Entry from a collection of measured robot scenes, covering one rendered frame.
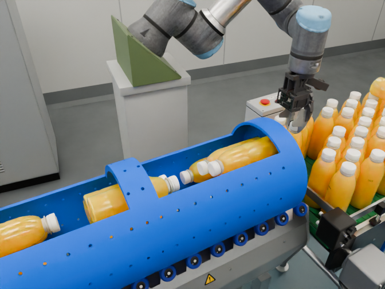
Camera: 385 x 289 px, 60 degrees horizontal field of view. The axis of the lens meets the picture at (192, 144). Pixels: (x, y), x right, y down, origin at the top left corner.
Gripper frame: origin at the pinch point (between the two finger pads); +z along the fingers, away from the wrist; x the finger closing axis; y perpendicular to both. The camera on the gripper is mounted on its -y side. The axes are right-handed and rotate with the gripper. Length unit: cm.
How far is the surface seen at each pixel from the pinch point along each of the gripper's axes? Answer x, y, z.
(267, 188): 21.8, 29.9, -3.1
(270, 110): -15.1, -2.1, 2.7
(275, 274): -8, -19, 112
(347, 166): 22.4, 0.8, 1.2
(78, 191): -4, 71, 1
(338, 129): 7.4, -12.1, 1.2
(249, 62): -244, -173, 101
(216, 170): 11.6, 38.7, -4.8
